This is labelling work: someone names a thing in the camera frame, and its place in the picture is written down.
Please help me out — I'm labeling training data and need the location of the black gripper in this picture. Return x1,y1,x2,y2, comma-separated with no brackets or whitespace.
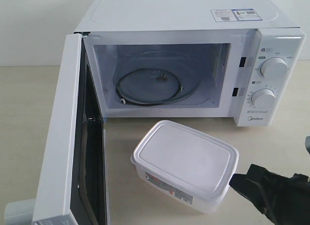
229,164,310,225

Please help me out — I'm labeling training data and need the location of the white plastic lidded container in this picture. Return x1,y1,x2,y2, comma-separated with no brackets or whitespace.
131,120,239,213

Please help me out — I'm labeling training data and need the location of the white microwave oven body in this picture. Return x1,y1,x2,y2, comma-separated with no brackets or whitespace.
75,0,306,127

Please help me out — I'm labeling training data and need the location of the white microwave door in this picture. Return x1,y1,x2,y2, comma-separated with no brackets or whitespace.
32,32,110,225

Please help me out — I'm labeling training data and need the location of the lower white control knob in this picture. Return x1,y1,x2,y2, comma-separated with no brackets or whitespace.
251,89,276,109

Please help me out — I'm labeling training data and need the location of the white control knob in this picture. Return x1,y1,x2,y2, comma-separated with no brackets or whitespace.
251,89,276,109
260,57,288,80

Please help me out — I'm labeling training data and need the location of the upper white control knob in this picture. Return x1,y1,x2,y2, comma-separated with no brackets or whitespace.
260,57,288,80

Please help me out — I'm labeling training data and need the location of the glass turntable plate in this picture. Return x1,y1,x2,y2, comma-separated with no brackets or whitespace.
114,50,202,106

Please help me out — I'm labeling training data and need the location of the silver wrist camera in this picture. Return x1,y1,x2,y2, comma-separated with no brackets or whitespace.
305,136,310,153

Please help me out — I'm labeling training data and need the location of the black turntable roller ring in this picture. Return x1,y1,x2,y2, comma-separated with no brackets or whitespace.
117,69,184,106

